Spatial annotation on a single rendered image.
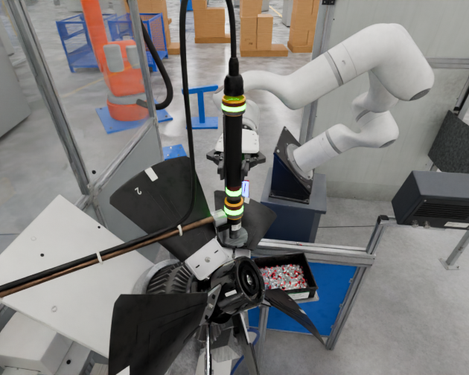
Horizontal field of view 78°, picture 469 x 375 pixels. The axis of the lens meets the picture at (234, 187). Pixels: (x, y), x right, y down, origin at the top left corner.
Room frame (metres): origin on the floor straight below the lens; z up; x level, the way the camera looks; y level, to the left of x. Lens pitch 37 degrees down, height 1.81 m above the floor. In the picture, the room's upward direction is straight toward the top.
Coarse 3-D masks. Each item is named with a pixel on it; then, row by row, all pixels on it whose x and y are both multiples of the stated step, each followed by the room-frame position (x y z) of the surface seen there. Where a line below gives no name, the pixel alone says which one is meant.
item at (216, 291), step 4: (216, 288) 0.37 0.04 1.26; (220, 288) 0.38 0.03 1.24; (208, 292) 0.35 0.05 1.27; (212, 292) 0.35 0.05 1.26; (216, 292) 0.37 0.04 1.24; (208, 296) 0.34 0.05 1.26; (216, 296) 0.37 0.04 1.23; (208, 300) 0.35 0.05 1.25; (212, 300) 0.36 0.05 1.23; (216, 300) 0.37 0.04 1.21; (208, 304) 0.35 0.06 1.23; (212, 304) 0.36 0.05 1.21; (204, 312) 0.33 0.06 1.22; (208, 312) 0.35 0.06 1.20; (204, 316) 0.33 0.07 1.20; (208, 316) 0.35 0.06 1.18; (204, 320) 0.33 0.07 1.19; (200, 324) 0.32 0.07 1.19
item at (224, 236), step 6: (222, 210) 0.51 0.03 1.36; (216, 216) 0.49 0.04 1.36; (222, 216) 0.49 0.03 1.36; (216, 222) 0.48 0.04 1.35; (222, 222) 0.48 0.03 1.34; (228, 222) 0.49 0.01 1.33; (222, 228) 0.48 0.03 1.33; (228, 228) 0.48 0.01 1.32; (240, 228) 0.53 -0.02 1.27; (222, 234) 0.49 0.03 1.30; (228, 234) 0.49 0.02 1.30; (240, 234) 0.51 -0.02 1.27; (246, 234) 0.51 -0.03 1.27; (222, 240) 0.49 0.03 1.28; (228, 240) 0.49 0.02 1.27; (234, 240) 0.49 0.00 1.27; (240, 240) 0.49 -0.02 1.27; (246, 240) 0.50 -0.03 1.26; (228, 246) 0.48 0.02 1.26; (234, 246) 0.48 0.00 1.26; (240, 246) 0.48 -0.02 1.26
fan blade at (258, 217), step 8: (216, 192) 0.76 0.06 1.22; (224, 192) 0.76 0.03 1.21; (216, 200) 0.72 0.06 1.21; (216, 208) 0.69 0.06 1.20; (224, 208) 0.69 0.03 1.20; (248, 208) 0.71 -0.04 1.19; (256, 208) 0.72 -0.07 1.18; (264, 208) 0.73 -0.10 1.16; (248, 216) 0.67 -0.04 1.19; (256, 216) 0.68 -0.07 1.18; (264, 216) 0.69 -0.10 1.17; (272, 216) 0.71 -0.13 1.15; (248, 224) 0.63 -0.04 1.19; (256, 224) 0.64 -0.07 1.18; (264, 224) 0.65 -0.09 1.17; (248, 232) 0.60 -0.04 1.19; (256, 232) 0.61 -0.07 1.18; (264, 232) 0.62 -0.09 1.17; (248, 240) 0.57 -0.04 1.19; (256, 240) 0.57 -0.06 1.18; (240, 248) 0.54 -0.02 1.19; (248, 248) 0.54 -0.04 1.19
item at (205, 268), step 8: (216, 240) 0.48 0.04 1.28; (208, 248) 0.47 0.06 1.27; (216, 248) 0.47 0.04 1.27; (192, 256) 0.45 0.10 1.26; (200, 256) 0.45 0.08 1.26; (208, 256) 0.45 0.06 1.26; (216, 256) 0.46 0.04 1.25; (224, 256) 0.46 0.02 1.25; (192, 264) 0.44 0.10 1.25; (200, 264) 0.44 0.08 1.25; (208, 264) 0.44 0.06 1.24; (216, 264) 0.44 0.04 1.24; (200, 272) 0.43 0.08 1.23; (208, 272) 0.43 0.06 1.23
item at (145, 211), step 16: (176, 160) 0.62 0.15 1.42; (144, 176) 0.56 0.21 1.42; (160, 176) 0.57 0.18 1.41; (176, 176) 0.58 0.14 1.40; (128, 192) 0.52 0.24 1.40; (160, 192) 0.54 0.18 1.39; (176, 192) 0.55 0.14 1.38; (128, 208) 0.49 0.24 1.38; (144, 208) 0.50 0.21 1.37; (160, 208) 0.51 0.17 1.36; (176, 208) 0.52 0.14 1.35; (208, 208) 0.54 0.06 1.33; (144, 224) 0.48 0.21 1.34; (160, 224) 0.48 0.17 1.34; (208, 224) 0.51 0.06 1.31; (176, 240) 0.47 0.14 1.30; (192, 240) 0.47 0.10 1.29; (208, 240) 0.48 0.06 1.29; (176, 256) 0.44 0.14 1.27
